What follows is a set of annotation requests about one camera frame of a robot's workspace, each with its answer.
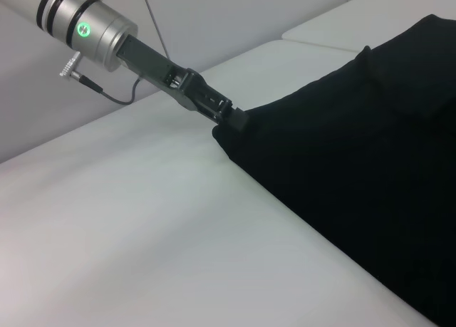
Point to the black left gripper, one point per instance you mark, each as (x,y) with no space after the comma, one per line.
(153,63)

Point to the black FREE! print t-shirt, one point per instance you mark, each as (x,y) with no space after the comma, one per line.
(356,145)

